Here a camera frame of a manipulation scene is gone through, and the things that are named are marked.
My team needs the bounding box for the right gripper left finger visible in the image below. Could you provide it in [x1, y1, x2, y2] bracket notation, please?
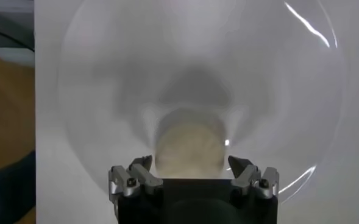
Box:
[107, 154, 165, 203]

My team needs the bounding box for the white steamed baozi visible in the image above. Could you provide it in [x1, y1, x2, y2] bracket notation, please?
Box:
[154, 121, 227, 180]

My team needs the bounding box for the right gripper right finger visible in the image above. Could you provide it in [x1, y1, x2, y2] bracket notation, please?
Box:
[227, 155, 280, 200]

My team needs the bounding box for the large white plate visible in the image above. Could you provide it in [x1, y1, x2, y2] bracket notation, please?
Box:
[57, 0, 347, 205]

